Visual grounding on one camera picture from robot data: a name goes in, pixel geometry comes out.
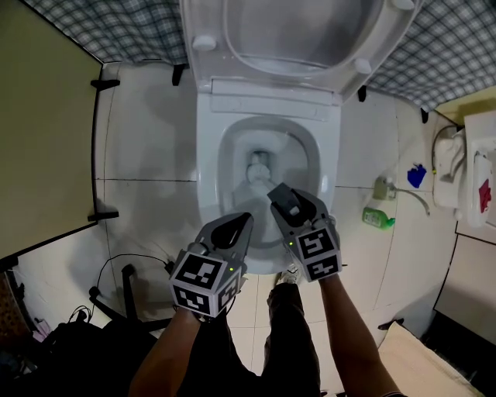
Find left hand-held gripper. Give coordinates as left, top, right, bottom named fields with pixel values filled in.
left=169, top=212, right=255, bottom=319

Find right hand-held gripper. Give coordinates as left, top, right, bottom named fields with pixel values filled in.
left=270, top=188, right=343, bottom=284

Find white toilet brush grey handle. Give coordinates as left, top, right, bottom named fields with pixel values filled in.
left=246, top=162, right=302, bottom=218

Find person's right forearm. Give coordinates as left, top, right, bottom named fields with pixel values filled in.
left=318, top=277, right=404, bottom=397

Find person's left forearm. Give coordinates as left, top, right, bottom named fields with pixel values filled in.
left=127, top=308, right=202, bottom=397

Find person's white shoe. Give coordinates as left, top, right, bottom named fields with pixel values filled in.
left=276, top=265, right=300, bottom=286

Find green bottle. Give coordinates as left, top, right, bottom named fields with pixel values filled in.
left=361, top=206, right=397, bottom=231

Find pale green brush holder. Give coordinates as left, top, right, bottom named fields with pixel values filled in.
left=373, top=175, right=397, bottom=201

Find black chair base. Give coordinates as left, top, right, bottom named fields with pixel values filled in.
left=88, top=263, right=172, bottom=334

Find person's dark trousers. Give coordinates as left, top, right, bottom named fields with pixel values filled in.
left=185, top=281, right=322, bottom=397

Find small blue plastic item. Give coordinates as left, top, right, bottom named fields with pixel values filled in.
left=406, top=163, right=428, bottom=190

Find black bag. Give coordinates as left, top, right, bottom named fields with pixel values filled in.
left=34, top=317, right=164, bottom=397

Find red crumpled item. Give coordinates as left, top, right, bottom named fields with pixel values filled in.
left=477, top=181, right=494, bottom=215

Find yellow partition panel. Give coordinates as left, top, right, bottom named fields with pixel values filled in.
left=434, top=87, right=496, bottom=126
left=0, top=0, right=121, bottom=261

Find beige padded mat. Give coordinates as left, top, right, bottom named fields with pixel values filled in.
left=377, top=320, right=487, bottom=397

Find small pink item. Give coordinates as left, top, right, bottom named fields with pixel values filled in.
left=33, top=318, right=52, bottom=343

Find brown patterned board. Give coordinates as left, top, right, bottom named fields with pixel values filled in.
left=0, top=269, right=34, bottom=352

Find grey plaid partition screen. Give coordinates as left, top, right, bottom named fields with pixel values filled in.
left=22, top=0, right=496, bottom=124

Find black power cable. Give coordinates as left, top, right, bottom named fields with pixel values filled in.
left=94, top=253, right=176, bottom=296

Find curved grey hose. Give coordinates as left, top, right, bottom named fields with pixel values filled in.
left=393, top=187, right=432, bottom=217

